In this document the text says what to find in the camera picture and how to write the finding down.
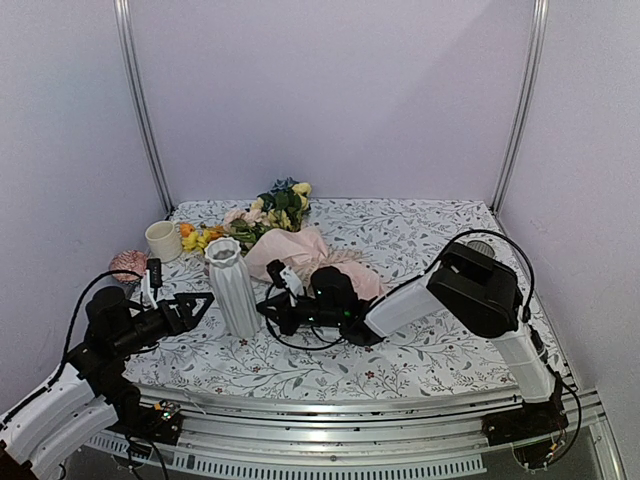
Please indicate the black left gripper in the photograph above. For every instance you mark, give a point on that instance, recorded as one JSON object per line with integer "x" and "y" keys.
{"x": 186, "y": 321}

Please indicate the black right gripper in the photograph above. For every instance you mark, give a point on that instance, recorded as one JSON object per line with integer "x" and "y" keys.
{"x": 282, "y": 315}

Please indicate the white ribbed ceramic vase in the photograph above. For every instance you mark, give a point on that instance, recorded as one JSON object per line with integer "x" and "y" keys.
{"x": 232, "y": 287}

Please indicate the pink wrapping paper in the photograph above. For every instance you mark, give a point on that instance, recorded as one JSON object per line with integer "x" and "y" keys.
{"x": 295, "y": 248}

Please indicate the cream printed ribbon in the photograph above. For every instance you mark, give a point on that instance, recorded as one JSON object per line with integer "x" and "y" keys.
{"x": 334, "y": 258}

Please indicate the artificial flower bouquet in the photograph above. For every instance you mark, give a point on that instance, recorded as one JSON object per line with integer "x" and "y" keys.
{"x": 285, "y": 206}

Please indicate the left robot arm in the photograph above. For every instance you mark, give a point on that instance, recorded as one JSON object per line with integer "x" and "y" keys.
{"x": 89, "y": 393}

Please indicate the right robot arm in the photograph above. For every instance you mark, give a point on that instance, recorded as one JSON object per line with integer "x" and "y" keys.
{"x": 480, "y": 292}

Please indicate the pink patterned small object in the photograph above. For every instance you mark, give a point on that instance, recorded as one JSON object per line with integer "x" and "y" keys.
{"x": 133, "y": 261}

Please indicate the cream ceramic mug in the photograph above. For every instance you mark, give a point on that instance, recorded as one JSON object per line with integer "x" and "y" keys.
{"x": 164, "y": 241}

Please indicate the red striped bowl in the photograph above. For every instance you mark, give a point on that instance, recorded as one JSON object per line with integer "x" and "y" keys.
{"x": 481, "y": 247}

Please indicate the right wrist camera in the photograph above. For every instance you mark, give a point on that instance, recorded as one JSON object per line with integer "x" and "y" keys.
{"x": 284, "y": 278}

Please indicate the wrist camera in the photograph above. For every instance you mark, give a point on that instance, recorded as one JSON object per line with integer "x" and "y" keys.
{"x": 151, "y": 283}
{"x": 284, "y": 278}

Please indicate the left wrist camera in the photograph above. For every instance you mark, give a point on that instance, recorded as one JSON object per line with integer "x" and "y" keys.
{"x": 151, "y": 283}

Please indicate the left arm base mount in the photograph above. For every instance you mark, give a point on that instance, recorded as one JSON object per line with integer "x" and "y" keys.
{"x": 161, "y": 422}

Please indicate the aluminium front rail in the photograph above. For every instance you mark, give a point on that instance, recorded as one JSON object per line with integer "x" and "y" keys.
{"x": 233, "y": 437}

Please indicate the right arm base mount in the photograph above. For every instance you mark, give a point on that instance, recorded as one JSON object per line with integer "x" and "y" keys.
{"x": 527, "y": 421}

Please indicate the left aluminium frame post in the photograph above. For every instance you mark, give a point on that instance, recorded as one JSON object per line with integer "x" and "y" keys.
{"x": 122, "y": 9}

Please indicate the aluminium frame post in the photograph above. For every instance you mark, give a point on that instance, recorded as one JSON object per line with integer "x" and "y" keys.
{"x": 122, "y": 9}
{"x": 523, "y": 105}

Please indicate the right aluminium frame post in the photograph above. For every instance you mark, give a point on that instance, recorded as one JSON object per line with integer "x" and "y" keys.
{"x": 523, "y": 105}

